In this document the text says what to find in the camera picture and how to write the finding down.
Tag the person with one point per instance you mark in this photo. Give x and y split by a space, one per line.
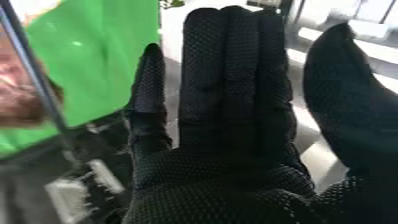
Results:
18 100

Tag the black stand pole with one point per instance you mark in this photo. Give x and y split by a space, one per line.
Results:
36 78

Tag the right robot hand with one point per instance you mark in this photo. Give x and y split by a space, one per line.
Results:
236 100

